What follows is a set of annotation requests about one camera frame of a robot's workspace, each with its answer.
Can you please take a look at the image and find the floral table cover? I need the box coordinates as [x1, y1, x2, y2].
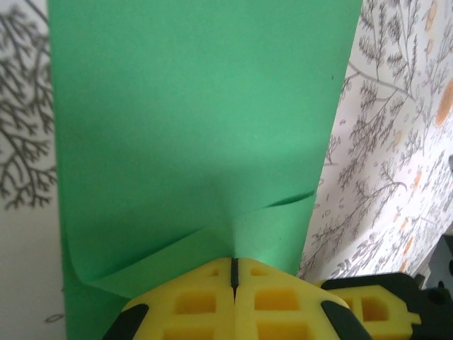
[0, 0, 453, 340]

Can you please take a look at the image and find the green square paper sheet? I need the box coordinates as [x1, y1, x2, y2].
[47, 0, 362, 340]

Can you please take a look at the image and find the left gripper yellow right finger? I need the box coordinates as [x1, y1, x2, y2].
[233, 257, 373, 340]

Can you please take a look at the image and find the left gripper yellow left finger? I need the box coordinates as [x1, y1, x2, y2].
[101, 257, 236, 340]

